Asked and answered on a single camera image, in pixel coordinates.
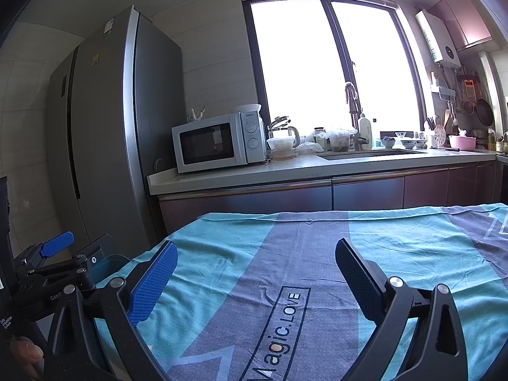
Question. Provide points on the pink basin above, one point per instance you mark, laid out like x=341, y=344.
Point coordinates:
x=462, y=142

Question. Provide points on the white wall water heater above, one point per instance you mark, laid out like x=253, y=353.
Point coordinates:
x=438, y=40

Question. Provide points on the white dish soap bottle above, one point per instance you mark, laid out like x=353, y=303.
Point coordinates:
x=364, y=133

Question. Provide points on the teal trash bin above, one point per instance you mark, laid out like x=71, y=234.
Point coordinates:
x=107, y=266

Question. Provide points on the kitchen counter with cabinets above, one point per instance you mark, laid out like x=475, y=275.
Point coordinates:
x=376, y=180

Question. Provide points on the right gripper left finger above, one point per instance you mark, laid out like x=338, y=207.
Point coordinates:
x=126, y=302

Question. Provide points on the teal grey tablecloth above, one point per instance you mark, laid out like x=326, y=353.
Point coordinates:
x=260, y=297

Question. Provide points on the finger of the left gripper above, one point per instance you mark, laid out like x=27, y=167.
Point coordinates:
x=57, y=244

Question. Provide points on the black hanging frying pan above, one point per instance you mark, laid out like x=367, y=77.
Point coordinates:
x=483, y=109

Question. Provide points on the white microwave oven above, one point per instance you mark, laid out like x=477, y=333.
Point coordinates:
x=220, y=142

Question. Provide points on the person's left hand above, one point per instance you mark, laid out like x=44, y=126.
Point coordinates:
x=29, y=356

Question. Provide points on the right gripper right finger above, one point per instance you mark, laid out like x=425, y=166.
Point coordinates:
x=437, y=350

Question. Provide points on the kitchen faucet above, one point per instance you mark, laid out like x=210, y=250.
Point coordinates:
x=352, y=98

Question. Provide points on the grey double door refrigerator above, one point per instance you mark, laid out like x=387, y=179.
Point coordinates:
x=110, y=108

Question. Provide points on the glass electric kettle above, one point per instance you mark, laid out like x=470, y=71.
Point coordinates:
x=283, y=139

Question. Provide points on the pink upper cabinet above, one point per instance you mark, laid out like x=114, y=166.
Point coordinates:
x=464, y=23

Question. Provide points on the large kitchen window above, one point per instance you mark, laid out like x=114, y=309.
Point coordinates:
x=305, y=52

